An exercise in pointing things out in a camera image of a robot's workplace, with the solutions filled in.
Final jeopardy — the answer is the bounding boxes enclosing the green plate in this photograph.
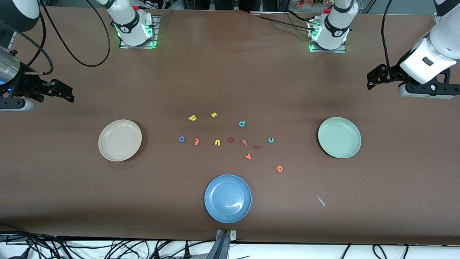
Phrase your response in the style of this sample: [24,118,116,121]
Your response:
[318,117,362,159]

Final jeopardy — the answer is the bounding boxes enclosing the beige brown plate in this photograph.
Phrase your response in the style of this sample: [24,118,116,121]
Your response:
[98,119,143,162]

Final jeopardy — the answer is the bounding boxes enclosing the orange artificial flowers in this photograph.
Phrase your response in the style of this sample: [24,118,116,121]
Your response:
[296,0,333,8]

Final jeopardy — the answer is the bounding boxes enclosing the brown table cover sheet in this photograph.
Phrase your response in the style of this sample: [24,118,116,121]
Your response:
[0,5,460,246]

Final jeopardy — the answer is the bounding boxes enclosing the blue plate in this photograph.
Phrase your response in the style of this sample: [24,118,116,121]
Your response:
[204,174,252,224]

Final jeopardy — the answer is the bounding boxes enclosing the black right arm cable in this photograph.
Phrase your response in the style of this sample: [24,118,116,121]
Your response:
[11,0,111,76]

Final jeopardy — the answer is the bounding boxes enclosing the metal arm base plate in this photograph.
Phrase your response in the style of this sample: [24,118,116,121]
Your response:
[120,16,158,49]
[308,18,347,54]

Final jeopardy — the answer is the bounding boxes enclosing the black table cable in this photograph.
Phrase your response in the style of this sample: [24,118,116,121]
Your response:
[252,11,317,31]

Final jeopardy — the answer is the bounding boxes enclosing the tangled black cable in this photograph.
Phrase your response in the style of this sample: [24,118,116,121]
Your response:
[0,223,151,259]

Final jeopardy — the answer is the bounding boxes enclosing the black frame structure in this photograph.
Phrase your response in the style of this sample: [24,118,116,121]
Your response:
[181,0,288,11]

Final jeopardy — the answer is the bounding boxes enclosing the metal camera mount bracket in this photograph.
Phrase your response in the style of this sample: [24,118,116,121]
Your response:
[206,230,237,259]

